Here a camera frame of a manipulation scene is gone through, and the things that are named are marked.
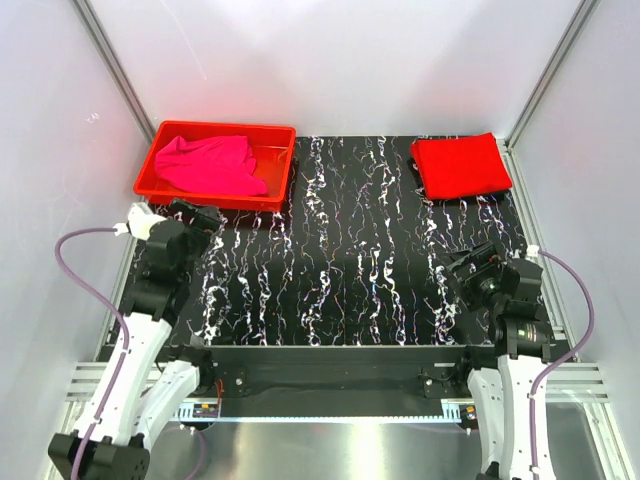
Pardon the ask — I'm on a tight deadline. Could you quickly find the pink t shirt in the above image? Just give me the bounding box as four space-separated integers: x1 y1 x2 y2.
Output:
154 135 268 196

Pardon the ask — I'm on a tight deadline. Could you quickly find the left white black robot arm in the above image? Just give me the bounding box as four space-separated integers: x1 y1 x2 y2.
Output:
48 199 224 479

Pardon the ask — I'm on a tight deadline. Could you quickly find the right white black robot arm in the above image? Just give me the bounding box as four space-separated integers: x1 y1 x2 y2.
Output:
445 242 556 479

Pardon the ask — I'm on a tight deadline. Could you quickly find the red plastic bin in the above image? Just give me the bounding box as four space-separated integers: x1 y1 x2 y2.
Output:
133 120 296 211

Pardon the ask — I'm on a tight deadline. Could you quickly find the folded red t shirt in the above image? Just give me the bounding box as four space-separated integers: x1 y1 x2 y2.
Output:
410 133 513 200

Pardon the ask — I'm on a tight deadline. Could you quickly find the black marble pattern mat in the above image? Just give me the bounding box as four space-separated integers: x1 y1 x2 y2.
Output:
168 136 527 347

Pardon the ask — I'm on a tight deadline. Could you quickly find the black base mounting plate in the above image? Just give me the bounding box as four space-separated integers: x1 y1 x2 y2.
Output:
159 344 501 401

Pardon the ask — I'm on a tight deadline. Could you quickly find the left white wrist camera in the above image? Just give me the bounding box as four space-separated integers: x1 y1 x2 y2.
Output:
114 202 166 241

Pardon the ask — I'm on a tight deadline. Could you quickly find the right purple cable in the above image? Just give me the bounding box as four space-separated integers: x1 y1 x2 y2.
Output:
529 248 596 476

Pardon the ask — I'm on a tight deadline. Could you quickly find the purple cable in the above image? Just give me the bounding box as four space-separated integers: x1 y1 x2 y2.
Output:
529 248 596 476
54 225 136 480

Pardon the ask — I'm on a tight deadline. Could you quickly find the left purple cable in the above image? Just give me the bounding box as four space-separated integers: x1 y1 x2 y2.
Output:
54 225 136 480

